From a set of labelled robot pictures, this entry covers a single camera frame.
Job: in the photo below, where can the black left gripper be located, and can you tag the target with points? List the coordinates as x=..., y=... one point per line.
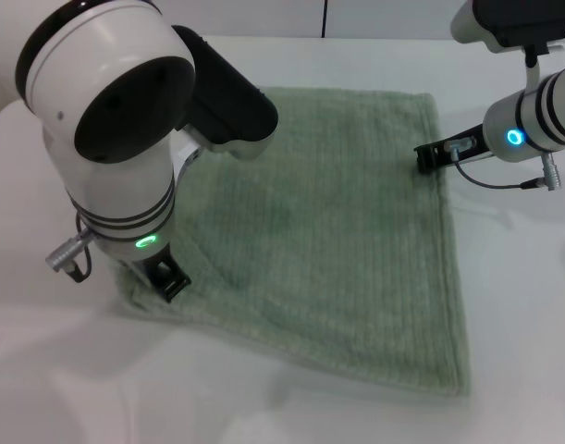
x=158, y=266

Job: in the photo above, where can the dark vertical wall strip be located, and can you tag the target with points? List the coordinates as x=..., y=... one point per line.
x=325, y=18

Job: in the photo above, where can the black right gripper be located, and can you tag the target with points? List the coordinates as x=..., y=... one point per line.
x=467, y=148

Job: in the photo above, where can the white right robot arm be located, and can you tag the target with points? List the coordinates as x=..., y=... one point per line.
x=536, y=111

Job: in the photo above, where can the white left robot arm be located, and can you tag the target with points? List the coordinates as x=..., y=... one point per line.
x=125, y=120

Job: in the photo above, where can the green ribbed terry towel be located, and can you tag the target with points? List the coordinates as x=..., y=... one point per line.
x=319, y=231

